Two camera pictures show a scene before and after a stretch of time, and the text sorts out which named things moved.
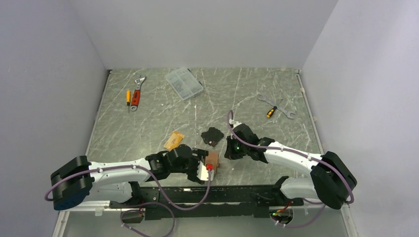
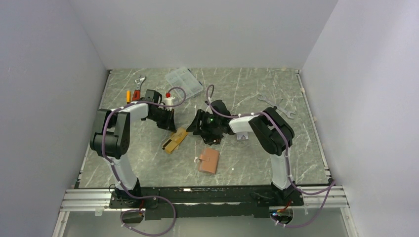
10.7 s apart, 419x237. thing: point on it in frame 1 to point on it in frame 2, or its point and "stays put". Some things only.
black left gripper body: [191, 166] to [163, 118]
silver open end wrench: [288, 112] stays put
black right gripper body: [236, 150] to [208, 123]
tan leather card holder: [213, 159] stays put
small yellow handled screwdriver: [128, 98] stays put
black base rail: [203, 202] stays put
